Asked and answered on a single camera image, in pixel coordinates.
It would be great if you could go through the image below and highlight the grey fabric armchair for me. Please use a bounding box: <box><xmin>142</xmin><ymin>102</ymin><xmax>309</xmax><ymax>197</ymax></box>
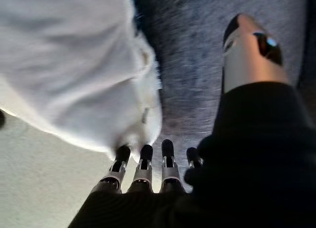
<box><xmin>132</xmin><ymin>0</ymin><xmax>309</xmax><ymax>187</ymax></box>

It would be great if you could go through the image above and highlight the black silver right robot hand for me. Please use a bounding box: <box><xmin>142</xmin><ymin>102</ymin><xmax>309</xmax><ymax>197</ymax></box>
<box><xmin>68</xmin><ymin>13</ymin><xmax>316</xmax><ymax>228</ymax></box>

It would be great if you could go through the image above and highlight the white cushion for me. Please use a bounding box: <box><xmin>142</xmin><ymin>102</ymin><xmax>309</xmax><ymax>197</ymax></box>
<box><xmin>0</xmin><ymin>0</ymin><xmax>163</xmax><ymax>162</ymax></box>

